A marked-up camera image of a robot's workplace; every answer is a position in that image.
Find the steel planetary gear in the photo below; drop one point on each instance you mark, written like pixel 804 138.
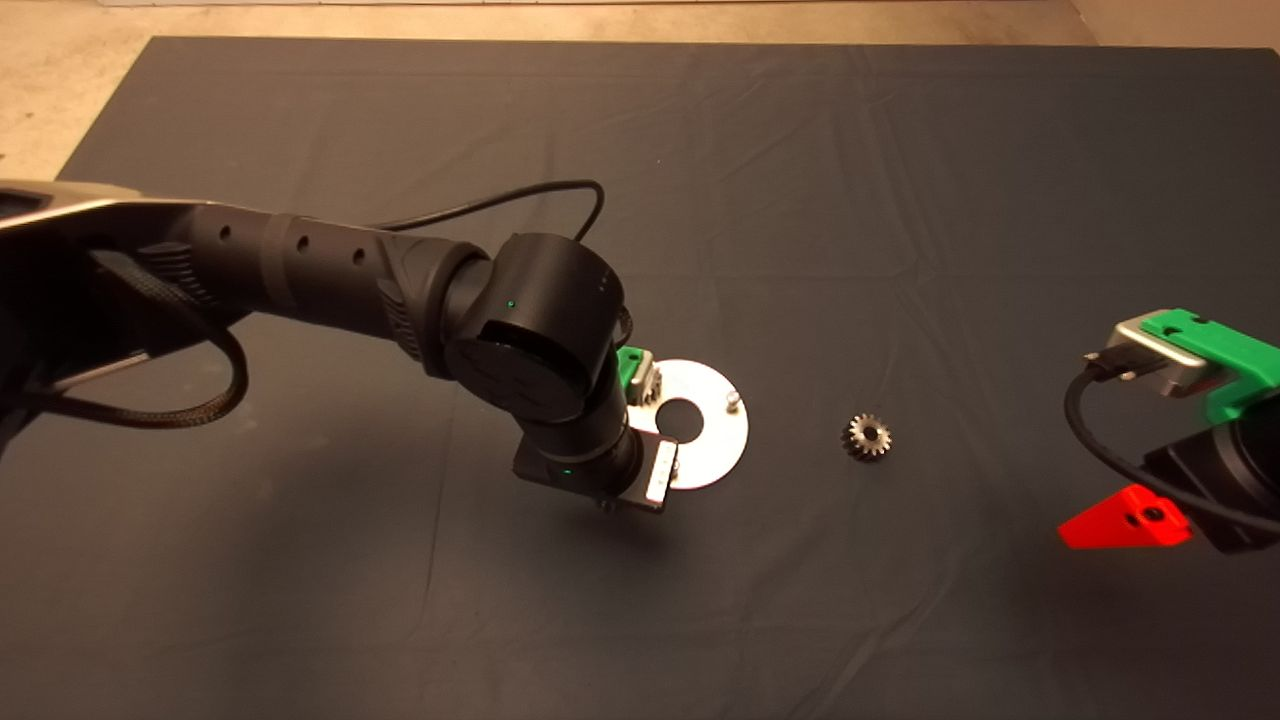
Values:
pixel 867 437

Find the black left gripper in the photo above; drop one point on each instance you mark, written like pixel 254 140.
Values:
pixel 630 480

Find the dark grey table cloth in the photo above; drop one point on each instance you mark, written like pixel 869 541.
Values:
pixel 900 200

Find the round metal carrier plate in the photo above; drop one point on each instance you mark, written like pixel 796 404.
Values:
pixel 715 445

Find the silver right camera box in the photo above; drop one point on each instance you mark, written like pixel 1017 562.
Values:
pixel 1160 360

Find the silver camera box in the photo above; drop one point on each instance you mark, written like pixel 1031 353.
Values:
pixel 1160 360
pixel 648 388

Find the green right camera mount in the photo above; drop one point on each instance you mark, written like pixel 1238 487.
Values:
pixel 1230 355

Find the silver left camera box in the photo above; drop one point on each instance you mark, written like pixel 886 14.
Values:
pixel 648 388

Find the green left camera mount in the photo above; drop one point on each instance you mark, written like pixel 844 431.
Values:
pixel 630 365

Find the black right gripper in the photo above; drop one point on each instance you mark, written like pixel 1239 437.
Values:
pixel 1205 470

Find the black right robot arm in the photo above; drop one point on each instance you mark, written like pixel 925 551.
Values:
pixel 1266 470

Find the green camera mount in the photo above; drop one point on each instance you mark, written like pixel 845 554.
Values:
pixel 630 365
pixel 1230 355

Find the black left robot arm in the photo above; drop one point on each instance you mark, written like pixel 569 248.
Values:
pixel 330 270

